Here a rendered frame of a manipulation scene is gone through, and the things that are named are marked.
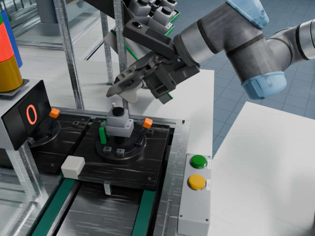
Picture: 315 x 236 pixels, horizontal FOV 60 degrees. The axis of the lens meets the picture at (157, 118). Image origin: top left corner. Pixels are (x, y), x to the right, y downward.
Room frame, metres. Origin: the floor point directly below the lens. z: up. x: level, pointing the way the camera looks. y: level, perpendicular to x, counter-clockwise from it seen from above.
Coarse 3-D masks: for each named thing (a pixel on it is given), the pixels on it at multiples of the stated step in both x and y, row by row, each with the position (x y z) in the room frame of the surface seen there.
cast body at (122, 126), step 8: (112, 112) 0.56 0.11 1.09; (120, 112) 0.55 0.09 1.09; (112, 120) 0.54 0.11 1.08; (120, 120) 0.54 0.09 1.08; (128, 120) 0.57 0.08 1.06; (112, 128) 0.54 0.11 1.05; (120, 128) 0.54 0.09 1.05; (128, 128) 0.54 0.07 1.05; (120, 136) 0.54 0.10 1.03; (128, 136) 0.54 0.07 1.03
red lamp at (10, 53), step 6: (0, 24) 0.40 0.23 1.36; (0, 30) 0.39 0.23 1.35; (6, 30) 0.41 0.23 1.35; (0, 36) 0.39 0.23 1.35; (6, 36) 0.40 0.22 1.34; (0, 42) 0.39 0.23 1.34; (6, 42) 0.39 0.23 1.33; (0, 48) 0.38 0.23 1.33; (6, 48) 0.39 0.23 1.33; (0, 54) 0.38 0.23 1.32; (6, 54) 0.39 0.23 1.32; (12, 54) 0.40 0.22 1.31; (0, 60) 0.38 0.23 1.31
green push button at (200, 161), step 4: (196, 156) 0.52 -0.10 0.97; (200, 156) 0.52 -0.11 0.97; (192, 160) 0.51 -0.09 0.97; (196, 160) 0.51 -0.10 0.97; (200, 160) 0.51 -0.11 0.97; (204, 160) 0.51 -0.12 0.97; (192, 164) 0.50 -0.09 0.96; (196, 164) 0.50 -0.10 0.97; (200, 164) 0.49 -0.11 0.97; (204, 164) 0.50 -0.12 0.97
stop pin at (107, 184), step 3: (105, 180) 0.45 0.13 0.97; (105, 183) 0.44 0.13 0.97; (108, 183) 0.44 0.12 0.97; (105, 186) 0.43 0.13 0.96; (108, 186) 0.43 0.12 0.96; (105, 189) 0.44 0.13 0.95; (108, 189) 0.43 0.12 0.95; (111, 189) 0.44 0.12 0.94; (105, 192) 0.44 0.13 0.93; (108, 192) 0.43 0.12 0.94; (111, 192) 0.44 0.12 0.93
